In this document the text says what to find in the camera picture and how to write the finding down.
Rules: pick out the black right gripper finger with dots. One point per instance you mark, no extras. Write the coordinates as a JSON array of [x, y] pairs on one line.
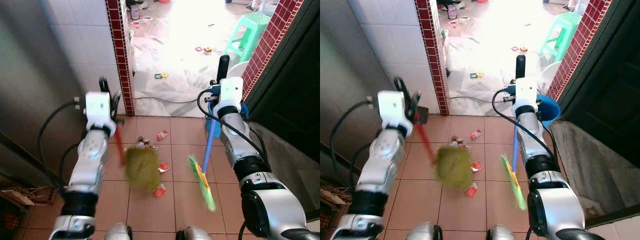
[[520, 66], [223, 67]]

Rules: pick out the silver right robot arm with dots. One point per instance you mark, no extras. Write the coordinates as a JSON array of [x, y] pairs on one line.
[[550, 190], [260, 185]]

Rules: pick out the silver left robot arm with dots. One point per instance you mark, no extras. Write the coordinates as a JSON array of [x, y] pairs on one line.
[[87, 160], [382, 162]]

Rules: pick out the white plastic basin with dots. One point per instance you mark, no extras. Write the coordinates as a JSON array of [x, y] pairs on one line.
[[239, 70], [550, 75]]

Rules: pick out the red and yellow toy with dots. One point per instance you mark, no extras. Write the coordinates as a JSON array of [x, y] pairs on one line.
[[519, 49], [203, 49]]

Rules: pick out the green and yellow toy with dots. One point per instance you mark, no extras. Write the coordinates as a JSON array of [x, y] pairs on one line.
[[161, 75], [476, 75]]

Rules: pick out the green plastic stool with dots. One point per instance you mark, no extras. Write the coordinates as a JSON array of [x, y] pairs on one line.
[[562, 30], [250, 30]]

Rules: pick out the pile of crumpled litter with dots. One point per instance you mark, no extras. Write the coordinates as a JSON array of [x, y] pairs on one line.
[[145, 144], [457, 141]]

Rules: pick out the red and white wrapper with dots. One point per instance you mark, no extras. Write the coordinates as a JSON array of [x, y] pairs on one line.
[[164, 167], [471, 190], [162, 135], [159, 191], [475, 134], [476, 166]]

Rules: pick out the silver left robot leg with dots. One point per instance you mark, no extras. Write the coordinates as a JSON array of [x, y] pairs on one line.
[[422, 232], [117, 232]]

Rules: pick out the silver robot leg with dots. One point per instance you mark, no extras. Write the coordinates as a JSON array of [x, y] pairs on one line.
[[117, 232], [195, 233], [504, 233], [422, 232]]

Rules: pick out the brown cardboard box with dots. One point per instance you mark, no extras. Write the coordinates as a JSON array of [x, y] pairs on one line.
[[331, 202], [22, 200]]

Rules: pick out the silver right robot leg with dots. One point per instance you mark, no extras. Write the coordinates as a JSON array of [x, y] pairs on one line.
[[504, 233], [195, 233]]

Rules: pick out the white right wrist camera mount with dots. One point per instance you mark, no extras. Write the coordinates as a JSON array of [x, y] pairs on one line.
[[231, 91], [526, 91]]

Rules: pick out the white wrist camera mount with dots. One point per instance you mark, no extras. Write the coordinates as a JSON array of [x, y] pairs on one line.
[[526, 91], [391, 107], [97, 107], [231, 91]]

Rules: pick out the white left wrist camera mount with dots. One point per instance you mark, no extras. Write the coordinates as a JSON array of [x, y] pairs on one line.
[[97, 107], [391, 107]]

